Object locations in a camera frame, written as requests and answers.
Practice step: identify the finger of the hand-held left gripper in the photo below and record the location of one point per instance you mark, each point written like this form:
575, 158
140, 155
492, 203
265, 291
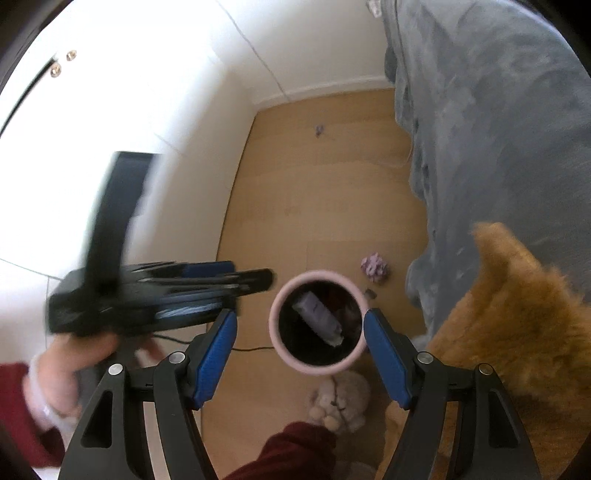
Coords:
249, 281
207, 268

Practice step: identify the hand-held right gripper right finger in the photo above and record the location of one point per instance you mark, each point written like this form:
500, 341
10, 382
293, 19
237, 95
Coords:
388, 360

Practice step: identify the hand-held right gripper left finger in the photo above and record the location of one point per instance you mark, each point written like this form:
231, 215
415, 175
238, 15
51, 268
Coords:
214, 360

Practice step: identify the purple cardboard box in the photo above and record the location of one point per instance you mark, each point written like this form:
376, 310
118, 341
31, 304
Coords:
318, 316

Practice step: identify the pink trash bin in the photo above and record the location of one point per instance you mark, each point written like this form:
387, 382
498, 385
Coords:
304, 341

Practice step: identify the purple wrapper ball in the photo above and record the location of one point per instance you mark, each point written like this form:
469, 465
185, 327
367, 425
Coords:
375, 266

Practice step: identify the person's left forearm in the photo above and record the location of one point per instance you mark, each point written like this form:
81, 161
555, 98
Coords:
18, 406

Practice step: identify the person's left hand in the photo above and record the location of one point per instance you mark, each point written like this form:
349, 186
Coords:
64, 369

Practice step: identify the beige plush slipper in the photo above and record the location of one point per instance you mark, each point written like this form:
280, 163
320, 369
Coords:
346, 397

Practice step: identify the dark red clothing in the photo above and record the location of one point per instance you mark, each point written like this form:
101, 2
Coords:
286, 452

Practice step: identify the brown fleece blanket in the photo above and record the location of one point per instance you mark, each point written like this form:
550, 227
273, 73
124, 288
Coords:
508, 323

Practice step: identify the small purple floor scrap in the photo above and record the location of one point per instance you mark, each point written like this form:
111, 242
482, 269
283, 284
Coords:
319, 130

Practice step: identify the white wardrobe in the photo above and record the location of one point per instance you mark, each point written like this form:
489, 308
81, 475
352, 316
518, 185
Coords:
115, 115

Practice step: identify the grey duvet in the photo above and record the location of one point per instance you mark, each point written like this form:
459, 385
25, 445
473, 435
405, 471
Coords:
485, 115

